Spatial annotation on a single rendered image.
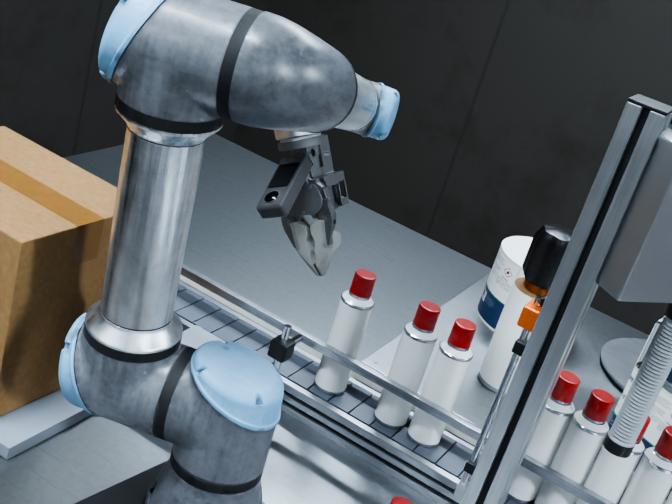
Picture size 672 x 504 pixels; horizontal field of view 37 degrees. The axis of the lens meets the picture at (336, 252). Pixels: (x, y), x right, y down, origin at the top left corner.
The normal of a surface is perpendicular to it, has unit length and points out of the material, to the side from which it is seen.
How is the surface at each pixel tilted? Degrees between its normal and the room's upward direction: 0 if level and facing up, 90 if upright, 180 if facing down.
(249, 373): 6
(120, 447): 0
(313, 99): 93
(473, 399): 0
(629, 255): 90
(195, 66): 89
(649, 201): 90
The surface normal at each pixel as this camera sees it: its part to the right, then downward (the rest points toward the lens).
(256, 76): 0.03, 0.30
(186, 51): -0.19, 0.18
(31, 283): 0.82, 0.43
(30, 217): 0.27, -0.87
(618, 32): -0.59, 0.18
